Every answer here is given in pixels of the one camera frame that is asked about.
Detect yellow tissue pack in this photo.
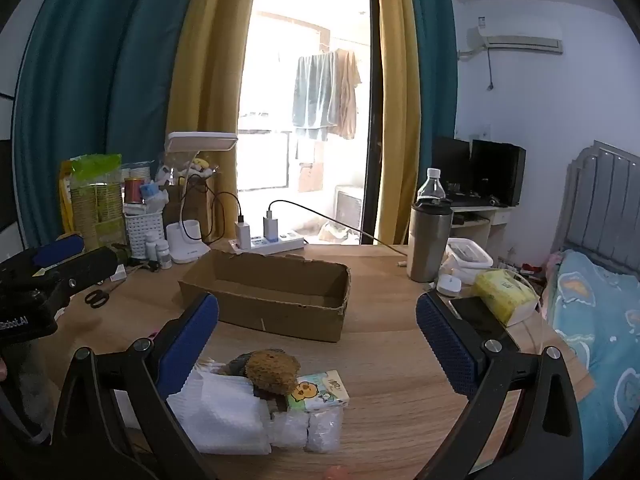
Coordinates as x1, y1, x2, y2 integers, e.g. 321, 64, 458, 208
472, 269, 538, 328

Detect brown paper bag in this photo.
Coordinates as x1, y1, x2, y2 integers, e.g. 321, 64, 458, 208
160, 175, 217, 233

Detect small white round device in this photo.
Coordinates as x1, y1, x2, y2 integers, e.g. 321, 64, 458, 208
436, 272, 463, 297

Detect white computer desk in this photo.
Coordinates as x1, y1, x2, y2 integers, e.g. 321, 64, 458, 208
440, 195, 513, 256

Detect white power strip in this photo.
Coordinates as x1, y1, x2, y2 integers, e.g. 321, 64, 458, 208
229, 232, 306, 255

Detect grey charging cable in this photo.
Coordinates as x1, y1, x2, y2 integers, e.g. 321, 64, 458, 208
267, 200, 411, 266

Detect steel tumbler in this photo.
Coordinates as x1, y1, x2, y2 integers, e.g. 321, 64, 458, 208
407, 199, 454, 283

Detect black scissors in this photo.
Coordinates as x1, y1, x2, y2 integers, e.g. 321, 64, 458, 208
84, 280, 126, 309

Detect grey padded headboard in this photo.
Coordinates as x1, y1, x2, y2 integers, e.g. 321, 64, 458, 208
550, 140, 640, 276

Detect black phone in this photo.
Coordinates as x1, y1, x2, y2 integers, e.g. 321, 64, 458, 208
447, 296, 521, 351

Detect white waffle cloth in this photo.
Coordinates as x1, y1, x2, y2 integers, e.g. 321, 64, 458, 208
166, 359, 273, 456

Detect brown cardboard box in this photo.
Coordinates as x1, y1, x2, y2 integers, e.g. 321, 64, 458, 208
178, 249, 352, 343

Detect bag of cotton swabs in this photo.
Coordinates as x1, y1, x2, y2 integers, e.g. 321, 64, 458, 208
252, 385, 346, 456

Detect yellow curtain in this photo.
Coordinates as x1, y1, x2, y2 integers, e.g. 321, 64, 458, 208
167, 0, 264, 241
374, 0, 423, 246

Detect black computer monitor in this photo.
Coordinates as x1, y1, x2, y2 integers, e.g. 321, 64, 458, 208
432, 136, 471, 196
470, 139, 527, 207

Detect black charging cable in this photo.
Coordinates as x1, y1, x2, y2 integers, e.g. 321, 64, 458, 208
182, 191, 247, 243

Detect green and yellow packet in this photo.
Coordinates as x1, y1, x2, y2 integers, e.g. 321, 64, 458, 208
59, 154, 126, 253

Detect blue printed blanket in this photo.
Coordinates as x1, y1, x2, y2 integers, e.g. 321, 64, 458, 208
540, 250, 640, 480

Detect teal curtain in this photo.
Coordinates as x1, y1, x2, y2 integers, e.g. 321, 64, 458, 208
12, 0, 206, 241
405, 0, 458, 196

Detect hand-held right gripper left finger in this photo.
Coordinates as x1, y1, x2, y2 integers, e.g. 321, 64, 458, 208
50, 292, 221, 480

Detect white perforated basket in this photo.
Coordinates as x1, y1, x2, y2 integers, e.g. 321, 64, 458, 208
123, 211, 166, 261

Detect hanging tan towel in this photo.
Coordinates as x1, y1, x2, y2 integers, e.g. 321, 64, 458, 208
330, 49, 362, 140

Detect white lidded storage box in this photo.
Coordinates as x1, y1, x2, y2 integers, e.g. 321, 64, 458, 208
442, 238, 493, 281

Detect hanging blue-grey towel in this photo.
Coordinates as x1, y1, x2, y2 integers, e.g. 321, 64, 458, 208
291, 52, 341, 141

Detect clear water bottle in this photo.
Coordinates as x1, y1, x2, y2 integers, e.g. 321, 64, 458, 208
416, 167, 447, 206

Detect white air conditioner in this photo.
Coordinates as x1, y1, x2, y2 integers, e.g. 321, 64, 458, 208
466, 22, 564, 55

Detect black door frame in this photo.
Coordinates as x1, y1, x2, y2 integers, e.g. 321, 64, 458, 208
357, 0, 386, 246

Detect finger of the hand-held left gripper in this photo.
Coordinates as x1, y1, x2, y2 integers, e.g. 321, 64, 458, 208
30, 235, 86, 268
35, 246, 119, 293

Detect dark grey cloth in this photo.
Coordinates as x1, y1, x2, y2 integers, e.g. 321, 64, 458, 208
219, 354, 257, 378

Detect duck print tissue pack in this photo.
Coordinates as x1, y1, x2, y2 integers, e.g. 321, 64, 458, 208
286, 369, 349, 413

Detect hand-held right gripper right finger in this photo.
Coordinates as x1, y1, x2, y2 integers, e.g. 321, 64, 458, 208
415, 290, 586, 480

